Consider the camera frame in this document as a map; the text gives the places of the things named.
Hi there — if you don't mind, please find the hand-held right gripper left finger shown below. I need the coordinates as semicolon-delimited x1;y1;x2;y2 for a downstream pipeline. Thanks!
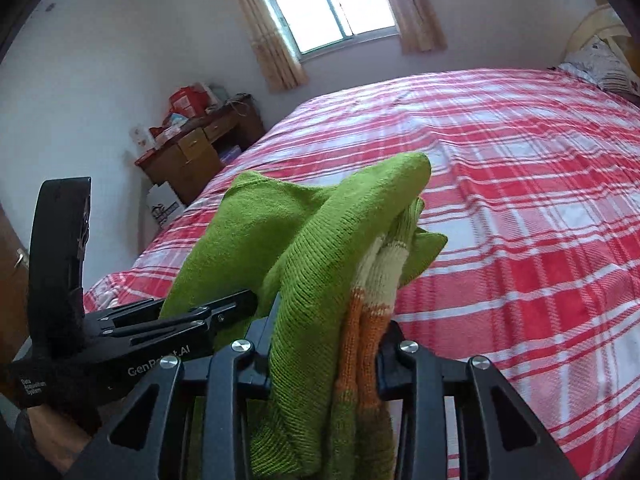
62;292;281;480

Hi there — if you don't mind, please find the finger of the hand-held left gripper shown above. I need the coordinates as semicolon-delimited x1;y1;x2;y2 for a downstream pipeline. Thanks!
97;319;213;347
85;289;258;328

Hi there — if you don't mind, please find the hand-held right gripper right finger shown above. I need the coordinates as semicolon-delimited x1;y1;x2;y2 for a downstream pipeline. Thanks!
375;320;583;480

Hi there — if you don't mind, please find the green striped knit sweater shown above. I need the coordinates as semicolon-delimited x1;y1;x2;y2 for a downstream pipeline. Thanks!
157;151;448;480

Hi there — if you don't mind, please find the person's left forearm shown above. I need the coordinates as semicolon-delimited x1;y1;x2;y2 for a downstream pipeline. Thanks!
22;405;96;476

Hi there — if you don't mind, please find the white printed cardboard box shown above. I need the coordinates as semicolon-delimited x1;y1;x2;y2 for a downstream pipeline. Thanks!
146;180;186;233

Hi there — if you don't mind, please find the brown wooden desk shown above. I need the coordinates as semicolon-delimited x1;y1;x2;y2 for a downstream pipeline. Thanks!
134;105;266;206

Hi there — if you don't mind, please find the red gift box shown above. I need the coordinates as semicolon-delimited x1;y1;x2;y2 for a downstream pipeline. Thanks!
167;86;208;117

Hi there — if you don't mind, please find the red plaid bed sheet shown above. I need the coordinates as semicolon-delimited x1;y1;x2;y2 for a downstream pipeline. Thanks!
82;67;640;480

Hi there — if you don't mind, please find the beige curtain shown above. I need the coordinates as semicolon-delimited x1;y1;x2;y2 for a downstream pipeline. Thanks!
392;0;448;54
222;0;309;93

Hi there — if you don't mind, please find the window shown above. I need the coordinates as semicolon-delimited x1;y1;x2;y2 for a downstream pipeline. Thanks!
247;0;401;56

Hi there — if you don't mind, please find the patterned pillow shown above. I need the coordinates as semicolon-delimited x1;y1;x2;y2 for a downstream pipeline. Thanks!
557;37;640;98

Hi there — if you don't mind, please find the wooden headboard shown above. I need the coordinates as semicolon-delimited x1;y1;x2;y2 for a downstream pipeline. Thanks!
562;2;636;58

